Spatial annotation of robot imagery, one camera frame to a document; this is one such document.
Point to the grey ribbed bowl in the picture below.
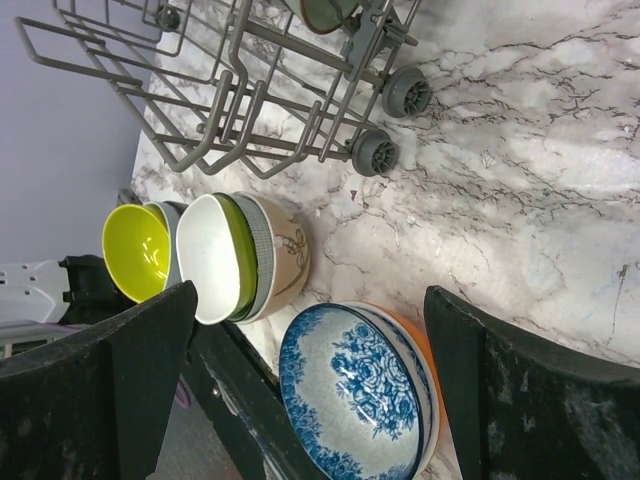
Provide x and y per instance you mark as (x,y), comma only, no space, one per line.
(262,236)

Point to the yellow-green bowl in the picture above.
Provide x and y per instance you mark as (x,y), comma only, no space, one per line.
(136,250)

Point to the grey wire dish rack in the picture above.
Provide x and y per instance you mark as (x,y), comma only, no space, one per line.
(216,83)

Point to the blue floral bowl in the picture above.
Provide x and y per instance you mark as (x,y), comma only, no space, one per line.
(349,397)

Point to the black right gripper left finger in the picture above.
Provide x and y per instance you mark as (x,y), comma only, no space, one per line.
(96,404)

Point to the beige patterned bowl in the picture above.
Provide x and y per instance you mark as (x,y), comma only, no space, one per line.
(292,257)

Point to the white round bowl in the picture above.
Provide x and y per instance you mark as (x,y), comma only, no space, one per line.
(413,348)

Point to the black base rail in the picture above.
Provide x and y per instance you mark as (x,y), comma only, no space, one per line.
(240,398)

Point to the celadon green bowl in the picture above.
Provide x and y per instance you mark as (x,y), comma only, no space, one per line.
(322,16)

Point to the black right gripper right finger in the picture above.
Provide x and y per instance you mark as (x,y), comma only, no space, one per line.
(520,406)

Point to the white square bowl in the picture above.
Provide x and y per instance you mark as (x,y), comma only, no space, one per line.
(207,257)

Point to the grey bowl under yellow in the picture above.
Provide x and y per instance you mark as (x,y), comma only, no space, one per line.
(170,212)

